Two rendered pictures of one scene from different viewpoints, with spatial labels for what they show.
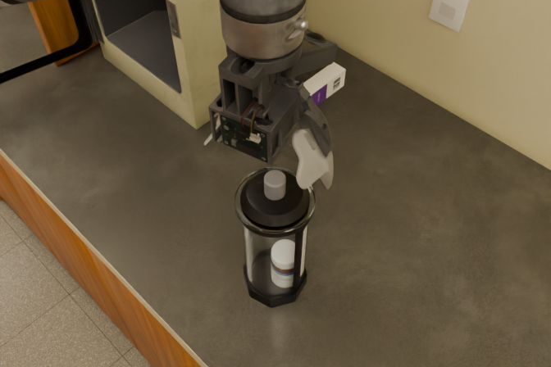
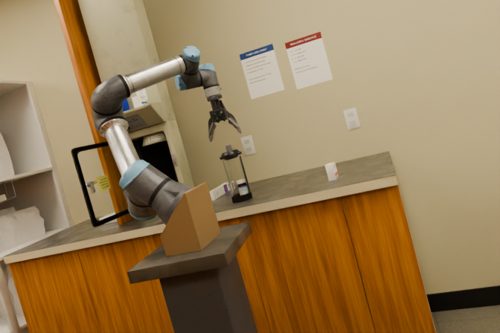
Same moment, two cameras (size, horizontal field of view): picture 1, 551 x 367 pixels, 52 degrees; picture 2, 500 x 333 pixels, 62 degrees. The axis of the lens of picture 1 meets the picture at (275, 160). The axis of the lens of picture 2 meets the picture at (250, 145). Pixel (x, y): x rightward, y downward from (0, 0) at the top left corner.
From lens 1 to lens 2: 164 cm
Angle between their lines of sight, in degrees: 53
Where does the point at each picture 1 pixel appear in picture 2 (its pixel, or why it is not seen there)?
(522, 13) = (266, 134)
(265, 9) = (214, 82)
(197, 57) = (184, 175)
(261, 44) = (215, 91)
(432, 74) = (257, 174)
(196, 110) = not seen: hidden behind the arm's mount
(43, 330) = not seen: outside the picture
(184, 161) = not seen: hidden behind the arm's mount
